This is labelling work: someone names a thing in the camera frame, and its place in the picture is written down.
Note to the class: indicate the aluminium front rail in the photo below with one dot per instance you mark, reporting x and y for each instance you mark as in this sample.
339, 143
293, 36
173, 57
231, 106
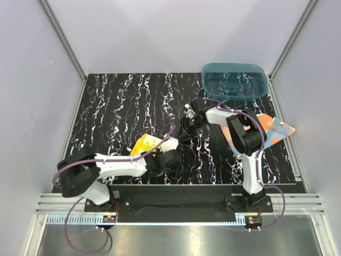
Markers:
56, 204

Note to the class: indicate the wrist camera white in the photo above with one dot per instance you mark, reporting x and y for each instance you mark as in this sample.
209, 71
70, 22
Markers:
170, 144
188, 111

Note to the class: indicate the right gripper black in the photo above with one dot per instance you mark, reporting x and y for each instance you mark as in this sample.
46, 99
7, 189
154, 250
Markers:
187, 131

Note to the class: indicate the teal transparent plastic bin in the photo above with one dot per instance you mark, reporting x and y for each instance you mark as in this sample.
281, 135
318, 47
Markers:
234, 81

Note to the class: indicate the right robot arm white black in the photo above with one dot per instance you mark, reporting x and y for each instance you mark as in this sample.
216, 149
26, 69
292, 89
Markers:
247, 137

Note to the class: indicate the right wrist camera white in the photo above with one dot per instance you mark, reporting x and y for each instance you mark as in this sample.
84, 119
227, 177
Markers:
188, 111

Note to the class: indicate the aluminium frame post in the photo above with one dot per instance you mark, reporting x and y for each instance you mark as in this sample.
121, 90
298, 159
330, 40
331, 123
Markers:
311, 5
48, 11

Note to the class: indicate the slotted cable duct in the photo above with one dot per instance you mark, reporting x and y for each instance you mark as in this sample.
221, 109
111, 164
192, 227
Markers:
125, 219

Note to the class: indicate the orange blue dotted towel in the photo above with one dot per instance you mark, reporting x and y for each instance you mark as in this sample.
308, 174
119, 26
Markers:
276, 130

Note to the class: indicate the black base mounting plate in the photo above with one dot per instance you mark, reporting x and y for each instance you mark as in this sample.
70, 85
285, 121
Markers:
229, 198

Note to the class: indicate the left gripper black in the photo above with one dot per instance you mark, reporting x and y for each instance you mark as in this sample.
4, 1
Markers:
158, 152

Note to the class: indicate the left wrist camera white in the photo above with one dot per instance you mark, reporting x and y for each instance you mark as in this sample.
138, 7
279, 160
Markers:
170, 144

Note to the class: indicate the left aluminium frame post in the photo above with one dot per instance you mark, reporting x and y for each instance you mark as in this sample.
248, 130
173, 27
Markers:
48, 11

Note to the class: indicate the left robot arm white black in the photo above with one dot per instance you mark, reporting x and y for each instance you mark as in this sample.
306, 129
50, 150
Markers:
79, 174

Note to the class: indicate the right aluminium frame post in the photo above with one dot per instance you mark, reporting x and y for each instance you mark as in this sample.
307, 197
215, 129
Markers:
311, 5

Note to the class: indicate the yellow crocodile towel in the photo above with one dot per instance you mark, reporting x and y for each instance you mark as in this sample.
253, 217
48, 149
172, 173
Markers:
144, 143

